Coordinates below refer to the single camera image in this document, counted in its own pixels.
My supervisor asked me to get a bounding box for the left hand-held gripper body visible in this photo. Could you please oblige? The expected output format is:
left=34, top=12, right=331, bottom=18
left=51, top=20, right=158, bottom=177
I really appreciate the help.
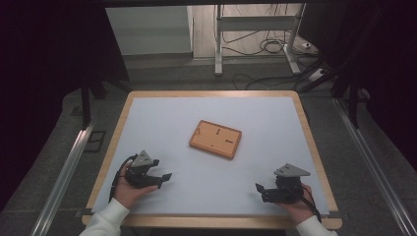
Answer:
left=123, top=149, right=160, bottom=190

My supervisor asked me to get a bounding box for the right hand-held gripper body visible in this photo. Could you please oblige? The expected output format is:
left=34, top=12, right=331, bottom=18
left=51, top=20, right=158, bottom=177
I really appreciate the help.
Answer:
left=266, top=162, right=312, bottom=205

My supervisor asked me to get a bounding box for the orange wooden picture frame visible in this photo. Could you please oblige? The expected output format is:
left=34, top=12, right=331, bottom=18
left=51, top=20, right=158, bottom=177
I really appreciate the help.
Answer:
left=188, top=119, right=243, bottom=160

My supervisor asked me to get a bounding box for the person's left hand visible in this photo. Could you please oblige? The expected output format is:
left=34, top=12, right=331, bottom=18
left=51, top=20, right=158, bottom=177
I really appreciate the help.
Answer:
left=112, top=160, right=159, bottom=210

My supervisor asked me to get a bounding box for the person's right hand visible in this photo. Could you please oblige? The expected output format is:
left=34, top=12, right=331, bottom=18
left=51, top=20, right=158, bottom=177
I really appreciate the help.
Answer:
left=276, top=183, right=317, bottom=227

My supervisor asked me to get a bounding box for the white table mat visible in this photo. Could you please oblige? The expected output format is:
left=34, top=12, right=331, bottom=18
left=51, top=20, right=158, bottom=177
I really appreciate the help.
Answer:
left=91, top=96, right=329, bottom=217

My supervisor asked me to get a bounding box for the black stand leg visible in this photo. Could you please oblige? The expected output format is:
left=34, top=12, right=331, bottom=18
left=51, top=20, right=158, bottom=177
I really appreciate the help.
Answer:
left=347, top=78, right=362, bottom=130
left=80, top=74, right=109, bottom=130

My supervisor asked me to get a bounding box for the white power strip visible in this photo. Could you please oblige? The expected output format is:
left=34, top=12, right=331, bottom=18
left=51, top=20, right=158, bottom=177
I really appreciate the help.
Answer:
left=308, top=68, right=328, bottom=83

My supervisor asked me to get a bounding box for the white cabinet panel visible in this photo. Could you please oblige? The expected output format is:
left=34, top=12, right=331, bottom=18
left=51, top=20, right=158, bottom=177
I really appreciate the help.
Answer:
left=105, top=5, right=195, bottom=57

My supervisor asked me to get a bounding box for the dark curtain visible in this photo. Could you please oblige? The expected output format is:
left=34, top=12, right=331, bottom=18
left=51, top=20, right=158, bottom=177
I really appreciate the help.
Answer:
left=297, top=0, right=417, bottom=171
left=0, top=0, right=130, bottom=211

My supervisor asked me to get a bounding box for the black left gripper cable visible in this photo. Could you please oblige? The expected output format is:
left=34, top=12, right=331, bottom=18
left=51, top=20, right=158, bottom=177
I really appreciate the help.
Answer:
left=108, top=153, right=138, bottom=203

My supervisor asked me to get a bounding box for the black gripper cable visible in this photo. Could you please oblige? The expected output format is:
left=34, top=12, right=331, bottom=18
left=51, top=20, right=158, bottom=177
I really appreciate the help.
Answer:
left=301, top=186, right=323, bottom=224
left=108, top=153, right=138, bottom=203

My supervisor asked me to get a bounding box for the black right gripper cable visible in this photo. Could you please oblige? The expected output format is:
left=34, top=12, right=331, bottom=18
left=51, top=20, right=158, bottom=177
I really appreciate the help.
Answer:
left=301, top=186, right=323, bottom=224

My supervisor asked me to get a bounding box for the aluminium floor rail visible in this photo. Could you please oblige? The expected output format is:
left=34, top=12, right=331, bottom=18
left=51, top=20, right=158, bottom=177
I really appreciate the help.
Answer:
left=332, top=97, right=417, bottom=236
left=30, top=119, right=96, bottom=236

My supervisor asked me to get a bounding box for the long black floor cable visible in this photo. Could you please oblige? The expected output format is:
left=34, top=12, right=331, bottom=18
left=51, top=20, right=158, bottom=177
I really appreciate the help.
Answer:
left=232, top=72, right=298, bottom=90

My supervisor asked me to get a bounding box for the black floor cable bundle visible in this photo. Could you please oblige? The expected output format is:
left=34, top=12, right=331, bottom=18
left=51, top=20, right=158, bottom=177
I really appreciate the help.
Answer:
left=221, top=29, right=298, bottom=57

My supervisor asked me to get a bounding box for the white metal stand frame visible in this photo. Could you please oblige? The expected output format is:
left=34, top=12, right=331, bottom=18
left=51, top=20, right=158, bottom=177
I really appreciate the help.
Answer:
left=214, top=3, right=308, bottom=77

